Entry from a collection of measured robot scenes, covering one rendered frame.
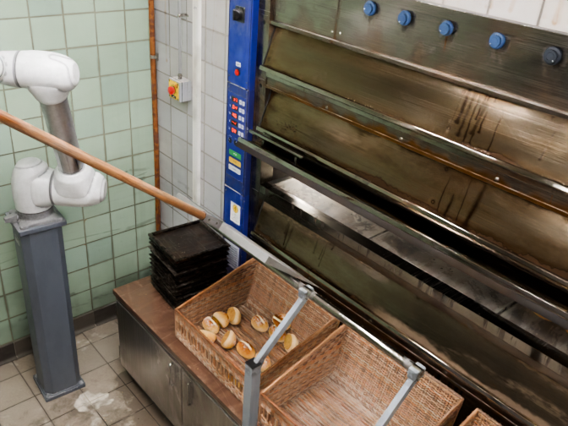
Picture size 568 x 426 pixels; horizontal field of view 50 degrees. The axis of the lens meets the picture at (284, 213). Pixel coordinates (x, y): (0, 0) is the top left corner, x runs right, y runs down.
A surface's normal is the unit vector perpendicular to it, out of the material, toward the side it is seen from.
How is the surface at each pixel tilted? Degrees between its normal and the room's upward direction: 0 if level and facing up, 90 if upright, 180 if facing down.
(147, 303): 0
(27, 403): 0
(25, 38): 90
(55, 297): 90
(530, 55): 90
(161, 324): 0
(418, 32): 90
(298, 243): 70
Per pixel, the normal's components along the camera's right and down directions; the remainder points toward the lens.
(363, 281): -0.68, -0.04
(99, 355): 0.07, -0.87
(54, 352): 0.61, 0.42
